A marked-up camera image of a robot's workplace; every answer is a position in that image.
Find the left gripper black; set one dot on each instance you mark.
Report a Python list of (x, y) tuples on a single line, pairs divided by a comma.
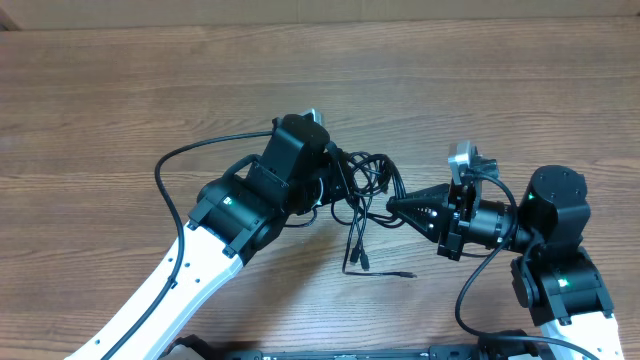
[(338, 176)]

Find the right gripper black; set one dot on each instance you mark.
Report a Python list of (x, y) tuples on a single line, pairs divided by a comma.
[(454, 218)]

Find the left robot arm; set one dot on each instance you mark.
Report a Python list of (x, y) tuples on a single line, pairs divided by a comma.
[(234, 217)]

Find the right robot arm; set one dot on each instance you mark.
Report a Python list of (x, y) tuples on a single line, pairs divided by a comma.
[(552, 275)]

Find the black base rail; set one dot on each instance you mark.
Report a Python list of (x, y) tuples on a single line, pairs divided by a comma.
[(194, 348)]

